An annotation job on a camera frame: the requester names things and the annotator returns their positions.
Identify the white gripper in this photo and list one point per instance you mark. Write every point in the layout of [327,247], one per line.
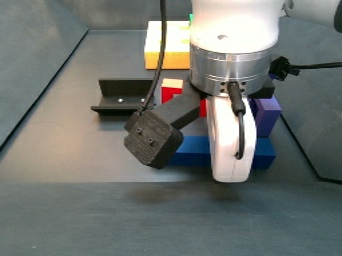
[228,168]

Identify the blue long block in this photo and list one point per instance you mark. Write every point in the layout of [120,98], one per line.
[194,153]

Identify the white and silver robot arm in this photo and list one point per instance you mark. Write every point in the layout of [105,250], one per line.
[235,33]

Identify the yellow slotted board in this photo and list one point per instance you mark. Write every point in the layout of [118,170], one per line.
[177,53]

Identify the purple block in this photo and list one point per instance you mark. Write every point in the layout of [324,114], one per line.
[267,111]

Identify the red cross-shaped block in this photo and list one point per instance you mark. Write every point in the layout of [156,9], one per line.
[172,88]

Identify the green long block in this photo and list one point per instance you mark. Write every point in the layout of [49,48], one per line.
[190,18]

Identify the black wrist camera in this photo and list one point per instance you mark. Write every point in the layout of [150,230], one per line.
[154,130]

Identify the black angle bracket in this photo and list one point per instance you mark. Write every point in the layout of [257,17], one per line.
[124,95]

